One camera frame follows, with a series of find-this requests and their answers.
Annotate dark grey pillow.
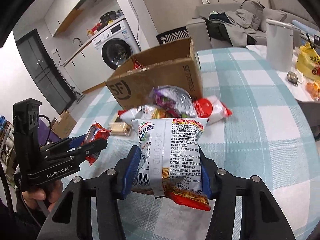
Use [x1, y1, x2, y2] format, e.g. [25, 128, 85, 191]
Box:
[240, 0, 265, 32]

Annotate red white snack packet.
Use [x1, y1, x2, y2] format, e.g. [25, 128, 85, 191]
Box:
[193, 95, 233, 125]

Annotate purple bag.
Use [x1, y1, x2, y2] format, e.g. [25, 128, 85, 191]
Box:
[37, 119, 60, 145]

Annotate beige cracker packet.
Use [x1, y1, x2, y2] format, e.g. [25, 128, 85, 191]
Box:
[109, 121, 133, 137]

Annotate grey sofa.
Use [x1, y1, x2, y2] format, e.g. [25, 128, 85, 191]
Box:
[186, 0, 320, 49]

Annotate blue pillow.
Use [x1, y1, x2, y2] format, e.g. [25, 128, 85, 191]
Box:
[292, 20, 318, 34]

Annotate black clothing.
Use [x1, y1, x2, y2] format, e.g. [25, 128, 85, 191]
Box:
[204, 12, 232, 48]

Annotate black rice cooker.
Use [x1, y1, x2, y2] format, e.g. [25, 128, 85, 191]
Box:
[100, 11, 117, 23]

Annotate white washing machine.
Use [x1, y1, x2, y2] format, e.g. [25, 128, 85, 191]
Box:
[92, 17, 141, 71]

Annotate dark glass door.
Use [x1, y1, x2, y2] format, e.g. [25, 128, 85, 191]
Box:
[15, 29, 75, 110]

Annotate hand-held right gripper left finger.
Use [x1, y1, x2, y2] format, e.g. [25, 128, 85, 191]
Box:
[36, 145, 142, 240]

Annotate tangerine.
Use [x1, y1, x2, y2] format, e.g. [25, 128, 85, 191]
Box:
[305, 81, 320, 95]

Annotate white noodle snack packet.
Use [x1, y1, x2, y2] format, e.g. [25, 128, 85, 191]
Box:
[131, 117, 212, 212]
[118, 104, 165, 125]

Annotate white kitchen counter cabinet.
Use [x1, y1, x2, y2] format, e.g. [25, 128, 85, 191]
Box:
[62, 39, 105, 95]

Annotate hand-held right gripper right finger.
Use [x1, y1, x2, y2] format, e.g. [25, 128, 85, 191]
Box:
[199, 149, 297, 240]

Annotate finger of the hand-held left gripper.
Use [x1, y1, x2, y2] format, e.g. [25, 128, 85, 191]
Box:
[44, 139, 108, 167]
[42, 134, 88, 153]

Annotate person's left forearm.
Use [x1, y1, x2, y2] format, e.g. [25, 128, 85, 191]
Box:
[0, 197, 48, 240]

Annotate shoe rack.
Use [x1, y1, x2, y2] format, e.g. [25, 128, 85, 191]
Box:
[0, 115, 18, 180]

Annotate small brown cardboard box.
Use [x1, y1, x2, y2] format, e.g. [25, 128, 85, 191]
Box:
[51, 109, 77, 139]

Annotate checked tablecloth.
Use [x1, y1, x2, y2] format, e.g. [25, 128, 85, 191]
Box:
[61, 47, 317, 240]

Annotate white wall cabinets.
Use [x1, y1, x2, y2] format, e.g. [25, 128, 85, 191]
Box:
[44, 0, 105, 37]

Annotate light grey pillow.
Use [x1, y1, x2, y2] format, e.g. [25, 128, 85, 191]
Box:
[260, 7, 288, 33]

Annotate silver purple snack packet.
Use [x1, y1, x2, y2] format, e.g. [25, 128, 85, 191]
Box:
[149, 85, 196, 118]

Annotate grey coat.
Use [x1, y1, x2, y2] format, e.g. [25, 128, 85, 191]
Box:
[225, 9, 258, 47]

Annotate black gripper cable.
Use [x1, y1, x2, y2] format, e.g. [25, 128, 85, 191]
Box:
[38, 114, 54, 145]

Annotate blue and red snack packet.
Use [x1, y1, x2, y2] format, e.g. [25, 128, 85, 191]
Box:
[84, 121, 112, 167]

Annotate metal tea infuser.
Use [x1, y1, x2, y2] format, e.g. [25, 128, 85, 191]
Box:
[286, 70, 303, 87]

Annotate black white patterned chair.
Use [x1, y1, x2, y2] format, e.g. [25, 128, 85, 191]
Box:
[156, 26, 192, 46]

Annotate stick vacuum cleaner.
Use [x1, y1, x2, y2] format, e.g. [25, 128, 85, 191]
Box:
[69, 85, 85, 104]

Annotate yellow plastic bag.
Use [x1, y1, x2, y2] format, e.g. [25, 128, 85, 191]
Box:
[296, 42, 320, 80]

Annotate white cylindrical kettle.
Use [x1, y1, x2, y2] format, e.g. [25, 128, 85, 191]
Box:
[265, 19, 293, 72]

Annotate person's left hand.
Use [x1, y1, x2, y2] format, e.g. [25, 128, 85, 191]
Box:
[21, 179, 63, 213]

